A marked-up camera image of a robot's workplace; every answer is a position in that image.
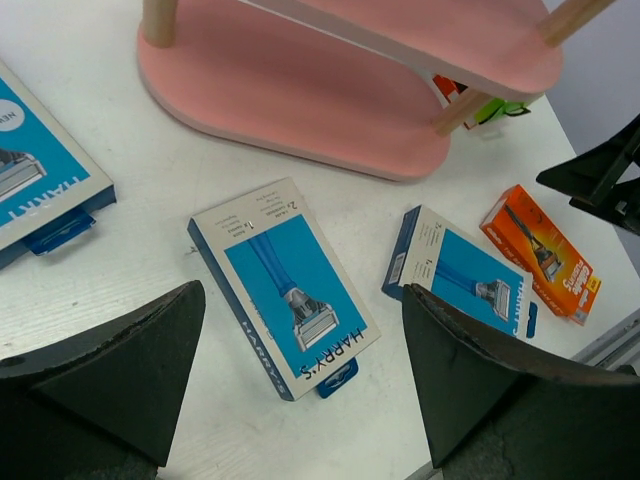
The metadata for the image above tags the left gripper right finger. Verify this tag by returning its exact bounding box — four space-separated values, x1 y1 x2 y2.
402 284 639 479

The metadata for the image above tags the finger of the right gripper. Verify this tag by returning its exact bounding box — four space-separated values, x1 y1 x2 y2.
536 118 639 235

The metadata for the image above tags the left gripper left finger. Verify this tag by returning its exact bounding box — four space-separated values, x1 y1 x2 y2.
1 281 206 479

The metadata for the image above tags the blue razor box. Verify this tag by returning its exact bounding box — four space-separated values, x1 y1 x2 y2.
381 205 538 340
187 178 381 401
1 64 116 267

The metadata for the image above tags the pink three-tier shelf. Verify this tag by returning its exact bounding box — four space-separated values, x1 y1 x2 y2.
137 1 607 181

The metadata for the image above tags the black green razor box right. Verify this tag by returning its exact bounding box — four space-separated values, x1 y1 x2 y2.
473 98 531 125

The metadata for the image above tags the small orange razor box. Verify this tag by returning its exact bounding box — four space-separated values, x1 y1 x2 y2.
431 75 496 132

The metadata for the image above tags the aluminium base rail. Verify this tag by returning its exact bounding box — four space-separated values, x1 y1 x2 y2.
572 310 639 375

